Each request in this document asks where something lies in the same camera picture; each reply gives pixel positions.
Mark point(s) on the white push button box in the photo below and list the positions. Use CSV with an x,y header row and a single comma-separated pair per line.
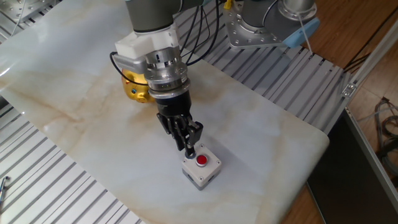
x,y
211,168

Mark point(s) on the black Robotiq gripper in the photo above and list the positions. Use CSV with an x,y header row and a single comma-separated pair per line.
x,y
174,105

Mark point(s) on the yellow plastic piece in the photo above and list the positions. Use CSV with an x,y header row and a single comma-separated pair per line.
x,y
228,3

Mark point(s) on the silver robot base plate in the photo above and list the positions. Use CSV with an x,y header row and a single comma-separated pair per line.
x,y
245,37

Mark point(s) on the golden piggy bank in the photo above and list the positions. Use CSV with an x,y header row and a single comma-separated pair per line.
x,y
133,90

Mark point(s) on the silver perforated metal plate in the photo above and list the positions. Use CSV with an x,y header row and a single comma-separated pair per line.
x,y
18,9

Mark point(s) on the small metal tool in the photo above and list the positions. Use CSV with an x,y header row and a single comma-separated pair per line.
x,y
6,179

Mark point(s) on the white marble board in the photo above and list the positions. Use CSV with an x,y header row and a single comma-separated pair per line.
x,y
93,124

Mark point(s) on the aluminium rail with bracket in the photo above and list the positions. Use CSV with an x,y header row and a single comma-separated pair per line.
x,y
370,62

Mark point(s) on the black side panel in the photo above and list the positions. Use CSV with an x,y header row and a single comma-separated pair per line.
x,y
342,186

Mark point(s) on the aluminium frame rail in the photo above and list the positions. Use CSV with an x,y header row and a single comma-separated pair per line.
x,y
373,152

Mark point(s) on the white zip tie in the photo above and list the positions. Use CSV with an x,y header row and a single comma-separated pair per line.
x,y
306,37

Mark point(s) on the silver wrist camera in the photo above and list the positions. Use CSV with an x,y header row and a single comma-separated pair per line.
x,y
130,63

